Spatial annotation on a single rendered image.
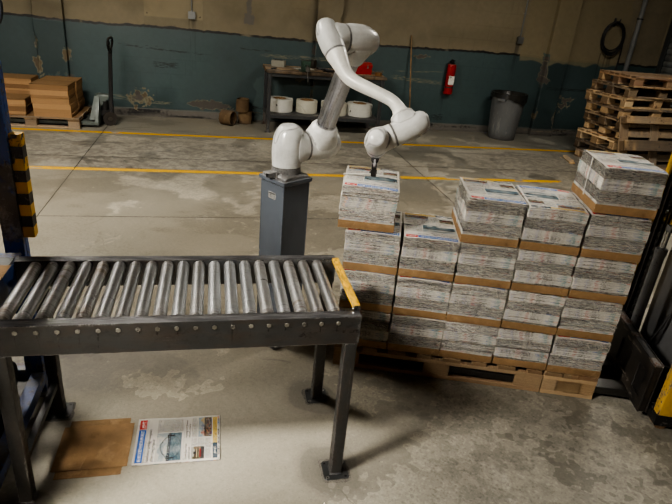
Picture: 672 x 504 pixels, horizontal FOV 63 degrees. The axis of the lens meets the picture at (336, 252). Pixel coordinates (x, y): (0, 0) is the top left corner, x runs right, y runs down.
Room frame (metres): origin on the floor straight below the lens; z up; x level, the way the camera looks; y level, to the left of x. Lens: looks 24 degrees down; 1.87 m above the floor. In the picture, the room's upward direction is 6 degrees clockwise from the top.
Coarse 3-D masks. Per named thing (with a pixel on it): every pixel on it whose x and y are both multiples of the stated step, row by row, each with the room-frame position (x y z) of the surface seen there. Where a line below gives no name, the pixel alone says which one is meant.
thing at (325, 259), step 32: (32, 256) 2.03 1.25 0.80; (64, 256) 2.06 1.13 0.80; (96, 256) 2.09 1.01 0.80; (128, 256) 2.12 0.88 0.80; (160, 256) 2.15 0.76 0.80; (192, 256) 2.18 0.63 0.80; (224, 256) 2.21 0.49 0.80; (256, 256) 2.24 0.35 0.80; (288, 256) 2.27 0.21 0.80; (320, 256) 2.31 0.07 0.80
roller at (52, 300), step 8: (64, 264) 2.00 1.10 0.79; (72, 264) 2.01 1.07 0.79; (64, 272) 1.93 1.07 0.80; (72, 272) 1.96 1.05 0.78; (56, 280) 1.86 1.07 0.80; (64, 280) 1.87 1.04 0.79; (56, 288) 1.80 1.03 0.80; (64, 288) 1.83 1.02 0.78; (48, 296) 1.74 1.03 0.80; (56, 296) 1.75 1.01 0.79; (48, 304) 1.68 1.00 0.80; (56, 304) 1.71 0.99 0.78; (40, 312) 1.63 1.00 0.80; (48, 312) 1.64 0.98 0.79
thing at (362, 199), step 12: (348, 180) 2.67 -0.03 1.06; (360, 180) 2.69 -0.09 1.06; (372, 180) 2.72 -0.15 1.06; (384, 180) 2.74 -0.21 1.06; (348, 192) 2.60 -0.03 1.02; (360, 192) 2.60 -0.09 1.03; (372, 192) 2.59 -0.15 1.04; (384, 192) 2.59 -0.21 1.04; (396, 192) 2.59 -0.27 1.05; (348, 204) 2.61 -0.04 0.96; (360, 204) 2.60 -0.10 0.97; (372, 204) 2.60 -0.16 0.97; (384, 204) 2.60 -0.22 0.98; (396, 204) 2.59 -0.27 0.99; (348, 216) 2.61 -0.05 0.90; (360, 216) 2.61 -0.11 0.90; (372, 216) 2.60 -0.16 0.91; (384, 216) 2.60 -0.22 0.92
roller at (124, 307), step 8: (136, 264) 2.05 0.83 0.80; (128, 272) 1.99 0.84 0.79; (136, 272) 1.99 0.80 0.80; (128, 280) 1.91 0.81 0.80; (136, 280) 1.94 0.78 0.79; (128, 288) 1.85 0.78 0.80; (136, 288) 1.90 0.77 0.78; (120, 296) 1.81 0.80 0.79; (128, 296) 1.79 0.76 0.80; (120, 304) 1.73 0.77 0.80; (128, 304) 1.74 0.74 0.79; (120, 312) 1.67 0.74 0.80; (128, 312) 1.70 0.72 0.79
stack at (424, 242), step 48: (384, 240) 2.59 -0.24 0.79; (432, 240) 2.57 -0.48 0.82; (384, 288) 2.59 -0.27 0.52; (432, 288) 2.57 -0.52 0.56; (480, 288) 2.55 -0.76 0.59; (384, 336) 2.59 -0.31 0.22; (432, 336) 2.57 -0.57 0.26; (480, 336) 2.55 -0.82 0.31; (528, 336) 2.54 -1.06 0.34; (528, 384) 2.53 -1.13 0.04
